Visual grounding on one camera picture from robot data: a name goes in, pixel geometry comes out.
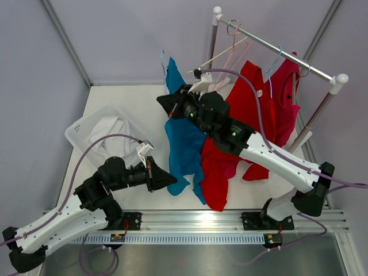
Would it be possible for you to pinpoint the red t shirt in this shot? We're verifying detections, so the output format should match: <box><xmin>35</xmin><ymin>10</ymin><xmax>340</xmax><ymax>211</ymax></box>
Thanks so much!
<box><xmin>200</xmin><ymin>61</ymin><xmax>275</xmax><ymax>212</ymax></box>

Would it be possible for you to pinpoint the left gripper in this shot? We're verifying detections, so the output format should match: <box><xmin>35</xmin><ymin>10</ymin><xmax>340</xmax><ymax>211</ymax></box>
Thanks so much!
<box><xmin>110</xmin><ymin>156</ymin><xmax>178</xmax><ymax>193</ymax></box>

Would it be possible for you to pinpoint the blue t shirt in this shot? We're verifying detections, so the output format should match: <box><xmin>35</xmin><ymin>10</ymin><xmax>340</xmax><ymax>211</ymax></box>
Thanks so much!
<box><xmin>164</xmin><ymin>56</ymin><xmax>208</xmax><ymax>205</ymax></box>

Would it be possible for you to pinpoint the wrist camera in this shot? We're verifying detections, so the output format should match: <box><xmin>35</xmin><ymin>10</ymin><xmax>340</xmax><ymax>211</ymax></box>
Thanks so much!
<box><xmin>189</xmin><ymin>68</ymin><xmax>213</xmax><ymax>94</ymax></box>
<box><xmin>136</xmin><ymin>140</ymin><xmax>154</xmax><ymax>165</ymax></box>

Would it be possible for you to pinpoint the aluminium rail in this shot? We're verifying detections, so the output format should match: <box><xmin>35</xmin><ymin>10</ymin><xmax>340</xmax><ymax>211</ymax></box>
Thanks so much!
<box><xmin>37</xmin><ymin>209</ymin><xmax>350</xmax><ymax>234</ymax></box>

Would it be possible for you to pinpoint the white slotted cable duct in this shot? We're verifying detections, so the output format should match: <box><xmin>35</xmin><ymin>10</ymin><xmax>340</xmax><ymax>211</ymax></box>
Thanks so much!
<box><xmin>85</xmin><ymin>232</ymin><xmax>265</xmax><ymax>245</ymax></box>

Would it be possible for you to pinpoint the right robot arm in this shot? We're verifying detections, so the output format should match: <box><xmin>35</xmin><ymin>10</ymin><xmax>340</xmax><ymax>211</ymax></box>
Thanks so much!
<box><xmin>156</xmin><ymin>85</ymin><xmax>335</xmax><ymax>228</ymax></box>

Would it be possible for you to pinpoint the white clothes rack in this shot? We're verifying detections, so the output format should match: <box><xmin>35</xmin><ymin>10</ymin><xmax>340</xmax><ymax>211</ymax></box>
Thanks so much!
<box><xmin>206</xmin><ymin>6</ymin><xmax>350</xmax><ymax>153</ymax></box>

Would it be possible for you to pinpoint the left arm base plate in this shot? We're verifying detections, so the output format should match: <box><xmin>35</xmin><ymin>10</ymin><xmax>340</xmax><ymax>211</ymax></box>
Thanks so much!
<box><xmin>113</xmin><ymin>211</ymin><xmax>143</xmax><ymax>231</ymax></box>

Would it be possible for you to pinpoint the white plastic basket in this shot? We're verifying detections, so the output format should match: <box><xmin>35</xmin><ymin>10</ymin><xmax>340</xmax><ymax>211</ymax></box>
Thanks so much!
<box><xmin>65</xmin><ymin>103</ymin><xmax>151</xmax><ymax>167</ymax></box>

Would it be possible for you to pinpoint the cream wire hanger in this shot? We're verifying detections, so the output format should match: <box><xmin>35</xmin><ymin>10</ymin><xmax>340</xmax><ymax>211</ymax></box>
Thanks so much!
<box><xmin>200</xmin><ymin>36</ymin><xmax>251</xmax><ymax>69</ymax></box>

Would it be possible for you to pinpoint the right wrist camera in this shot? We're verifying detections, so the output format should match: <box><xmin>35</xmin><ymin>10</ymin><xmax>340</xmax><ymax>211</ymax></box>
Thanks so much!
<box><xmin>189</xmin><ymin>68</ymin><xmax>213</xmax><ymax>94</ymax></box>

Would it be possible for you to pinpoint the magenta t shirt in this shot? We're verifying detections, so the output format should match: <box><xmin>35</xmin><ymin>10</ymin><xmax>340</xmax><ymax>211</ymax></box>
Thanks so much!
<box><xmin>256</xmin><ymin>59</ymin><xmax>300</xmax><ymax>147</ymax></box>

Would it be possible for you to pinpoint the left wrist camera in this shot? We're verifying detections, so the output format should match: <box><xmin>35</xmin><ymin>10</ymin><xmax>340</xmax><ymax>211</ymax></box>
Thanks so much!
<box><xmin>136</xmin><ymin>140</ymin><xmax>154</xmax><ymax>165</ymax></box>

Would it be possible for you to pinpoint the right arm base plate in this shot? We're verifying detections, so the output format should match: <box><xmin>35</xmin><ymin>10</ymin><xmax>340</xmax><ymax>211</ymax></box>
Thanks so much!
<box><xmin>241</xmin><ymin>212</ymin><xmax>295</xmax><ymax>231</ymax></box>

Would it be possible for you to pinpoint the pink wire hanger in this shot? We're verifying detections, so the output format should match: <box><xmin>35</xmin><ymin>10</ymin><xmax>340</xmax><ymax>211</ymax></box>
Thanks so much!
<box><xmin>214</xmin><ymin>23</ymin><xmax>252</xmax><ymax>89</ymax></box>

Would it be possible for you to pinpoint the light blue wire hanger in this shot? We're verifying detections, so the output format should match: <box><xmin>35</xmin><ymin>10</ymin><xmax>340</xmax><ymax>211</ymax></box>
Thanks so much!
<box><xmin>160</xmin><ymin>49</ymin><xmax>167</xmax><ymax>85</ymax></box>

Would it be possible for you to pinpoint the white t shirt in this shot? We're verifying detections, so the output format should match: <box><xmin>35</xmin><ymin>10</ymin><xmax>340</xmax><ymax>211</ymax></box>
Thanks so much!
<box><xmin>87</xmin><ymin>116</ymin><xmax>144</xmax><ymax>166</ymax></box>

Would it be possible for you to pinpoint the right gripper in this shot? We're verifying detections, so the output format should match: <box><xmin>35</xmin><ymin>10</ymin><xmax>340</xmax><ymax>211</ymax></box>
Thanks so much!
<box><xmin>158</xmin><ymin>84</ymin><xmax>214</xmax><ymax>138</ymax></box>

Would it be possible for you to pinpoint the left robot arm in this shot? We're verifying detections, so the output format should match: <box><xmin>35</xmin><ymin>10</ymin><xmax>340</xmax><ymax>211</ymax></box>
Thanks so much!
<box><xmin>2</xmin><ymin>156</ymin><xmax>177</xmax><ymax>274</ymax></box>

